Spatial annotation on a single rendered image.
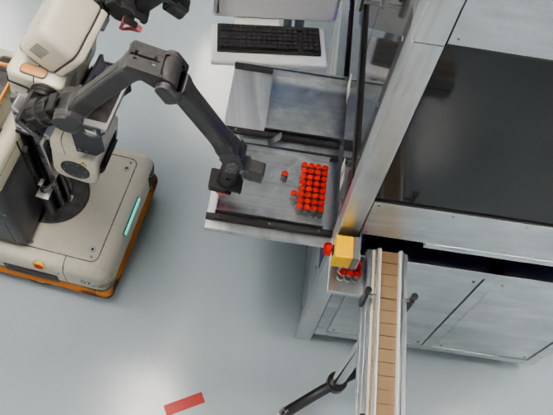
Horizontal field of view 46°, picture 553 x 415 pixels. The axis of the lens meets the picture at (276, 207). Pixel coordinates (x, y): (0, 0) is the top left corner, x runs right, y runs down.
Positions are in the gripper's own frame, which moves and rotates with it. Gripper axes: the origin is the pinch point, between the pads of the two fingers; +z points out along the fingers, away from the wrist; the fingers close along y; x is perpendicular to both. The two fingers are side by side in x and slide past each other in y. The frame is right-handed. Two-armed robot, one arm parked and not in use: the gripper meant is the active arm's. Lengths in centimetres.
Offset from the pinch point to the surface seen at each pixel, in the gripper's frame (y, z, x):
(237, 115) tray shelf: 0.4, 2.8, 33.7
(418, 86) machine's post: 30, -82, -12
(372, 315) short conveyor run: 49, -9, -34
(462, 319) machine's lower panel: 98, 30, -11
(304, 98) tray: 22, -1, 46
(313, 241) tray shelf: 31.1, -1.6, -10.1
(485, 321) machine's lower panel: 106, 28, -11
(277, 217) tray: 18.3, -3.3, -5.6
